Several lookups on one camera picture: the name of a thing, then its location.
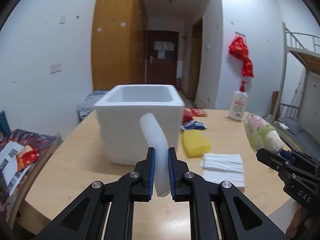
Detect metal bunk bed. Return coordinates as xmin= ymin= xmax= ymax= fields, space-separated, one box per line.
xmin=271 ymin=22 xmax=320 ymax=150

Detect small red snack packet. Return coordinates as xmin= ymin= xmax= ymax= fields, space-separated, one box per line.
xmin=190 ymin=108 xmax=208 ymax=117

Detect red orange packet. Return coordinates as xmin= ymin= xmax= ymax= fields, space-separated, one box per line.
xmin=16 ymin=145 xmax=38 ymax=172

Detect side table with patterned cloth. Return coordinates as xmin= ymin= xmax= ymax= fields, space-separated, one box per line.
xmin=0 ymin=129 xmax=62 ymax=225

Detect white foam box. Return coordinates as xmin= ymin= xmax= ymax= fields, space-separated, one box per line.
xmin=94 ymin=84 xmax=185 ymax=166

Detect red plastic bag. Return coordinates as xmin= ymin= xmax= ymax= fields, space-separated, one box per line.
xmin=229 ymin=36 xmax=249 ymax=60
xmin=242 ymin=57 xmax=254 ymax=78

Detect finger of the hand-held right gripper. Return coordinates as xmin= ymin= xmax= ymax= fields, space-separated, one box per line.
xmin=256 ymin=148 xmax=292 ymax=174
xmin=279 ymin=149 xmax=308 ymax=166

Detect grey folded cloth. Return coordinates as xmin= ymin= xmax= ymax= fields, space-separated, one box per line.
xmin=280 ymin=117 xmax=304 ymax=134

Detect white pump lotion bottle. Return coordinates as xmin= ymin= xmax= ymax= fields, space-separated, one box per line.
xmin=228 ymin=81 xmax=249 ymax=121

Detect teal canister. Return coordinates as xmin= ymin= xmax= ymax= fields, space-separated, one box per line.
xmin=0 ymin=110 xmax=12 ymax=135

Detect blue white snack packet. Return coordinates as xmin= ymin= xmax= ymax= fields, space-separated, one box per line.
xmin=180 ymin=121 xmax=207 ymax=132

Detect large red snack packet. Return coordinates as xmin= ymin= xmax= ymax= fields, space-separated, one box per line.
xmin=182 ymin=109 xmax=194 ymax=123

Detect printed white papers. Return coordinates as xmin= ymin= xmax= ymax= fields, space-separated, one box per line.
xmin=0 ymin=141 xmax=29 ymax=195

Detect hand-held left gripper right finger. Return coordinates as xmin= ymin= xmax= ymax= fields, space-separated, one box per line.
xmin=168 ymin=147 xmax=289 ymax=240

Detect wooden wardrobe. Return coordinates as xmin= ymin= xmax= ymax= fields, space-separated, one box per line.
xmin=91 ymin=0 xmax=148 ymax=92

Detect black small device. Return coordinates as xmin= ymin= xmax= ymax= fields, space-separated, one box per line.
xmin=0 ymin=172 xmax=9 ymax=203

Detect yellow foam net sleeve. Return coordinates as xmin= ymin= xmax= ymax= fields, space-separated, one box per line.
xmin=182 ymin=129 xmax=211 ymax=158

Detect green pink tissue pack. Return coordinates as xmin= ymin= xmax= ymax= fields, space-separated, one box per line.
xmin=243 ymin=113 xmax=284 ymax=155

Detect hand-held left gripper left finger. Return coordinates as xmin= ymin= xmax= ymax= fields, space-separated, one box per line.
xmin=32 ymin=147 xmax=156 ymax=240

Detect dark brown door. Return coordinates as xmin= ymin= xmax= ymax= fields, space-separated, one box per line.
xmin=147 ymin=30 xmax=179 ymax=85

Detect person's right hand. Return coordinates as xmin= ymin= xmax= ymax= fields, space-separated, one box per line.
xmin=286 ymin=204 xmax=310 ymax=239

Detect brown wooden board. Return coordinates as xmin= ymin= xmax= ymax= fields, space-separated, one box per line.
xmin=272 ymin=91 xmax=280 ymax=120

